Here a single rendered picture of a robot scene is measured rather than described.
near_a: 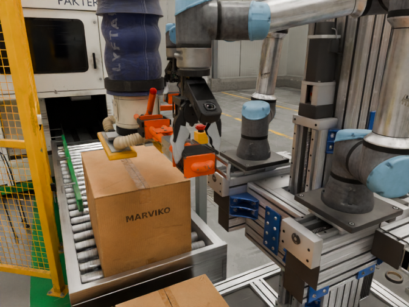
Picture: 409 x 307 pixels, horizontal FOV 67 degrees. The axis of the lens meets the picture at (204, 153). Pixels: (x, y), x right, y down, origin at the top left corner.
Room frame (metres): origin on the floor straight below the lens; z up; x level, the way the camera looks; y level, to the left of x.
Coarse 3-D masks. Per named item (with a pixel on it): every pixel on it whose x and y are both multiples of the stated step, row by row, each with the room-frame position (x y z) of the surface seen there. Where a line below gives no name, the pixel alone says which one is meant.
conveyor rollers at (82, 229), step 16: (80, 144) 3.03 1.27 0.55; (96, 144) 3.02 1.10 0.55; (64, 160) 2.55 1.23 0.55; (80, 160) 2.59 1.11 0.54; (64, 176) 2.21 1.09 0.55; (80, 176) 2.25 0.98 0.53; (80, 224) 1.51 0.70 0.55; (80, 240) 1.40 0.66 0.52; (192, 240) 1.40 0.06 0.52; (80, 256) 1.24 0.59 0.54; (96, 256) 1.27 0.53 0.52; (80, 272) 1.16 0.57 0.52; (96, 272) 1.12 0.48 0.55
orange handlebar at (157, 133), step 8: (136, 120) 1.10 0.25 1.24; (152, 128) 0.93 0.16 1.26; (160, 128) 0.91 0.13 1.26; (168, 128) 0.91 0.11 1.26; (160, 136) 0.84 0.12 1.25; (184, 144) 0.77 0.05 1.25; (208, 160) 0.65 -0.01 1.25; (192, 168) 0.63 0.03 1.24; (200, 168) 0.62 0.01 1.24; (208, 168) 0.63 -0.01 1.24
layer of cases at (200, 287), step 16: (176, 288) 1.03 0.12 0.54; (192, 288) 1.03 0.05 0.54; (208, 288) 1.03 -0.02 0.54; (128, 304) 0.95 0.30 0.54; (144, 304) 0.95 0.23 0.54; (160, 304) 0.95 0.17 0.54; (176, 304) 0.95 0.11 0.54; (192, 304) 0.95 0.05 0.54; (208, 304) 0.95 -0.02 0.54; (224, 304) 0.95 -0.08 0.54
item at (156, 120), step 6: (138, 120) 0.98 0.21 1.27; (144, 120) 1.01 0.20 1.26; (150, 120) 0.95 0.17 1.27; (156, 120) 0.96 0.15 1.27; (162, 120) 0.97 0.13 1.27; (168, 120) 0.97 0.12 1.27; (144, 126) 0.95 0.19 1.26; (150, 126) 0.95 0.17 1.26; (156, 126) 0.96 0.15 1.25; (168, 126) 0.97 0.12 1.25; (138, 132) 0.99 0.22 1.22; (144, 132) 0.95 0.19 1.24; (150, 138) 0.95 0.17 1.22
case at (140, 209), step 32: (96, 160) 1.47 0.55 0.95; (128, 160) 1.47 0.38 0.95; (160, 160) 1.47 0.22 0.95; (96, 192) 1.10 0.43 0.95; (128, 192) 1.12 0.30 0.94; (160, 192) 1.17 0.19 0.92; (96, 224) 1.12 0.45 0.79; (128, 224) 1.11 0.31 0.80; (160, 224) 1.17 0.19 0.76; (128, 256) 1.11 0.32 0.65; (160, 256) 1.17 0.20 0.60
